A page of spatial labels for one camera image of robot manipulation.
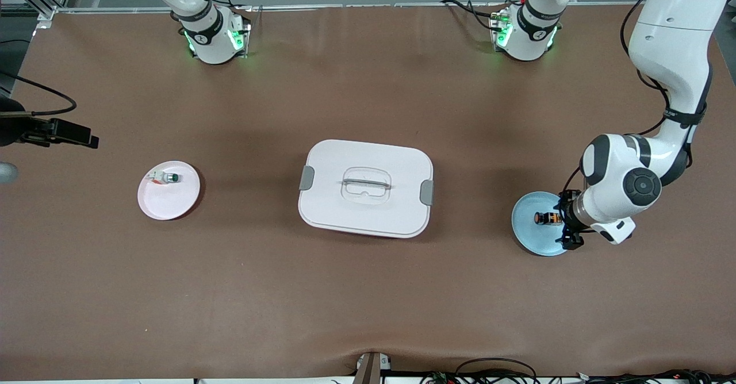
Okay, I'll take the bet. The metal table edge rail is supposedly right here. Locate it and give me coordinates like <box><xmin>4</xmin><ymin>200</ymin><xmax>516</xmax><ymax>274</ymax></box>
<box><xmin>57</xmin><ymin>3</ymin><xmax>650</xmax><ymax>13</ymax></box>

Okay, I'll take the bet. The metal post bracket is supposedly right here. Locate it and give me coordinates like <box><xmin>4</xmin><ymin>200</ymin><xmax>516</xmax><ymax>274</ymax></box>
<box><xmin>352</xmin><ymin>351</ymin><xmax>393</xmax><ymax>384</ymax></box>

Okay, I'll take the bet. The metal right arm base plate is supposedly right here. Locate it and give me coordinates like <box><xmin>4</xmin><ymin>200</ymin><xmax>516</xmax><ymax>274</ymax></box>
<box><xmin>183</xmin><ymin>6</ymin><xmax>252</xmax><ymax>60</ymax></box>

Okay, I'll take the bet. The black left arm base cable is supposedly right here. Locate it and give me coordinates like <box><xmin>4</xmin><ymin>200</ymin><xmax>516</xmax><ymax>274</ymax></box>
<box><xmin>440</xmin><ymin>0</ymin><xmax>501</xmax><ymax>31</ymax></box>

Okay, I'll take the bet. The black cable loop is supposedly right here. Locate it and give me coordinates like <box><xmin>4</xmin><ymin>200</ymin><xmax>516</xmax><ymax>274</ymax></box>
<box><xmin>454</xmin><ymin>358</ymin><xmax>538</xmax><ymax>384</ymax></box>

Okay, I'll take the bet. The black cable bundle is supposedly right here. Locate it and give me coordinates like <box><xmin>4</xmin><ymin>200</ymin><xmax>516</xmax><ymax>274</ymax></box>
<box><xmin>578</xmin><ymin>368</ymin><xmax>736</xmax><ymax>384</ymax></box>

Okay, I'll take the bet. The pink round plate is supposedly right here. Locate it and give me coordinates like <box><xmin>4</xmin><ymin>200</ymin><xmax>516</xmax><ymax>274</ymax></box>
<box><xmin>137</xmin><ymin>160</ymin><xmax>201</xmax><ymax>221</ymax></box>

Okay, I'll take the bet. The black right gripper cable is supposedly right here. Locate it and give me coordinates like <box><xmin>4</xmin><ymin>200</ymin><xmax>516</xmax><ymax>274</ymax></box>
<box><xmin>0</xmin><ymin>71</ymin><xmax>78</xmax><ymax>118</ymax></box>

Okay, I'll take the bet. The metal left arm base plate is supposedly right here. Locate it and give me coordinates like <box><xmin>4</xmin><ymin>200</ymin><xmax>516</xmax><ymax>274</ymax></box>
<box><xmin>489</xmin><ymin>9</ymin><xmax>561</xmax><ymax>57</ymax></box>

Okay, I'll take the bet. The light blue round plate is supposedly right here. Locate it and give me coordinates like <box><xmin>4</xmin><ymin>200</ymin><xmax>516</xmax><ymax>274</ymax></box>
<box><xmin>511</xmin><ymin>191</ymin><xmax>576</xmax><ymax>257</ymax></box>

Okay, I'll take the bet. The white lidded storage box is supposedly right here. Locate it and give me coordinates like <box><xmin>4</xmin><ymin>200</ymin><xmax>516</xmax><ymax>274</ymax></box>
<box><xmin>298</xmin><ymin>139</ymin><xmax>435</xmax><ymax>239</ymax></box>

